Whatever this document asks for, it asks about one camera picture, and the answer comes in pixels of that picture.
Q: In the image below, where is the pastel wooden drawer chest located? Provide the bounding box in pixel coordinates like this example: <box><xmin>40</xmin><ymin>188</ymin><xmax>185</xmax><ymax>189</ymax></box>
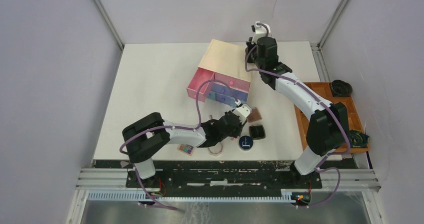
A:
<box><xmin>197</xmin><ymin>40</ymin><xmax>252</xmax><ymax>107</ymax></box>

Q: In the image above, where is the pink drawer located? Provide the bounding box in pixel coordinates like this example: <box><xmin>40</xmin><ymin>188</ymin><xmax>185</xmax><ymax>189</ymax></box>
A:
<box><xmin>186</xmin><ymin>68</ymin><xmax>215</xmax><ymax>102</ymax></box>

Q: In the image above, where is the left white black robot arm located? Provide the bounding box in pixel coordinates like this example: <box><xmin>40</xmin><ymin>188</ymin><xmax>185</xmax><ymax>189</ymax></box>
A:
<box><xmin>119</xmin><ymin>109</ymin><xmax>250</xmax><ymax>187</ymax></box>

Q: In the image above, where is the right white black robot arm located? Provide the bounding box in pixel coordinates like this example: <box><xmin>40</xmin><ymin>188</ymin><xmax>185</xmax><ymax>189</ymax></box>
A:
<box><xmin>245</xmin><ymin>37</ymin><xmax>349</xmax><ymax>188</ymax></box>

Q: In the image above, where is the round dark blue jar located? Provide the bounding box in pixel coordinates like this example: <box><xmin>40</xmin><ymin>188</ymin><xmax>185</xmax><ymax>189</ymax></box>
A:
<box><xmin>238</xmin><ymin>135</ymin><xmax>254</xmax><ymax>151</ymax></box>

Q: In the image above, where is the brown square blush compact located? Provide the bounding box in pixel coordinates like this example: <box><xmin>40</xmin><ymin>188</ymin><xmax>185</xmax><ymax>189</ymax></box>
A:
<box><xmin>247</xmin><ymin>108</ymin><xmax>262</xmax><ymax>123</ymax></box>

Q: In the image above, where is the black square compact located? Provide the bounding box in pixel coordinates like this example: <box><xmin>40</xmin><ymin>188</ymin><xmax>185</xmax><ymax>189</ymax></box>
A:
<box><xmin>249</xmin><ymin>124</ymin><xmax>266</xmax><ymax>140</ymax></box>

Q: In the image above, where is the colourful eyeshadow palette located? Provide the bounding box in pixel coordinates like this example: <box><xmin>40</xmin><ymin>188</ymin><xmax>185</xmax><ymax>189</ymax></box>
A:
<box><xmin>177</xmin><ymin>144</ymin><xmax>195</xmax><ymax>156</ymax></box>

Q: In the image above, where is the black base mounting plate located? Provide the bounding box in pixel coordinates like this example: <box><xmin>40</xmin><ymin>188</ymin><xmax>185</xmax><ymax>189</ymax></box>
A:
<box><xmin>92</xmin><ymin>158</ymin><xmax>359</xmax><ymax>198</ymax></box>

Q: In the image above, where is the orange wooden compartment tray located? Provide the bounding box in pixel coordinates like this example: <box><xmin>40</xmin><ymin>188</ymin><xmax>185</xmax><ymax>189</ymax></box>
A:
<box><xmin>294</xmin><ymin>81</ymin><xmax>371</xmax><ymax>154</ymax></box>

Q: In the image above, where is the black coiled band top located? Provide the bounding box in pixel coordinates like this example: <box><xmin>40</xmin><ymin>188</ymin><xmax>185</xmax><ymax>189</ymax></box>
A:
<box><xmin>330</xmin><ymin>80</ymin><xmax>353</xmax><ymax>97</ymax></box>

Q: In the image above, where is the green yellow coiled band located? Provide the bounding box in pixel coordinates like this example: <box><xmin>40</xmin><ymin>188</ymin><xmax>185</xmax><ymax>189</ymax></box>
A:
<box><xmin>347</xmin><ymin>130</ymin><xmax>370</xmax><ymax>148</ymax></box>

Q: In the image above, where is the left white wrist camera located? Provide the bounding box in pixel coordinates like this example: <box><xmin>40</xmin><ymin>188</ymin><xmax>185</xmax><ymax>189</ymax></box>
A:
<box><xmin>233</xmin><ymin>103</ymin><xmax>252</xmax><ymax>124</ymax></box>

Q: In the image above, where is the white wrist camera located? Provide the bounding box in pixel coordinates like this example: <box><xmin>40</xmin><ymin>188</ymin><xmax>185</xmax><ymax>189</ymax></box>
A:
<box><xmin>250</xmin><ymin>22</ymin><xmax>272</xmax><ymax>44</ymax></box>
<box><xmin>233</xmin><ymin>103</ymin><xmax>252</xmax><ymax>124</ymax></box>

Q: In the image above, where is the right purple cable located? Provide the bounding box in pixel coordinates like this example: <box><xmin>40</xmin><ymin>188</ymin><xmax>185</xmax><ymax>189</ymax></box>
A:
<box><xmin>244</xmin><ymin>23</ymin><xmax>352</xmax><ymax>209</ymax></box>

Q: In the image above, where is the purple cable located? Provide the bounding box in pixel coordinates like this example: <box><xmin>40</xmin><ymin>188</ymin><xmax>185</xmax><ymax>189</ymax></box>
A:
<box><xmin>119</xmin><ymin>80</ymin><xmax>242</xmax><ymax>210</ymax></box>
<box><xmin>244</xmin><ymin>23</ymin><xmax>352</xmax><ymax>209</ymax></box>

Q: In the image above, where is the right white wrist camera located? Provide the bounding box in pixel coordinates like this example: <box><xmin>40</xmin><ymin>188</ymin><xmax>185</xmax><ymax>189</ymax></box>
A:
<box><xmin>250</xmin><ymin>22</ymin><xmax>272</xmax><ymax>44</ymax></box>

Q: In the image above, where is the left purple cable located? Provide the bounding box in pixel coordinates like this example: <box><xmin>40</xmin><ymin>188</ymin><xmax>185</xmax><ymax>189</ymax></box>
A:
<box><xmin>119</xmin><ymin>80</ymin><xmax>242</xmax><ymax>210</ymax></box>

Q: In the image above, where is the white slotted cable duct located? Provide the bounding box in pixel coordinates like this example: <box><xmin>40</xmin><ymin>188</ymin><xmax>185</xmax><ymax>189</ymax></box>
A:
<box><xmin>86</xmin><ymin>188</ymin><xmax>312</xmax><ymax>204</ymax></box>

